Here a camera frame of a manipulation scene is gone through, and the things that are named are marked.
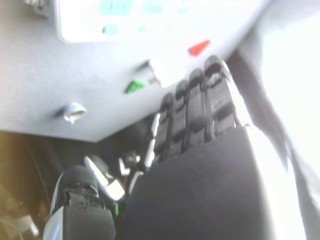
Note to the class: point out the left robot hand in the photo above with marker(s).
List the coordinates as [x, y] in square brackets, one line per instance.
[200, 187]

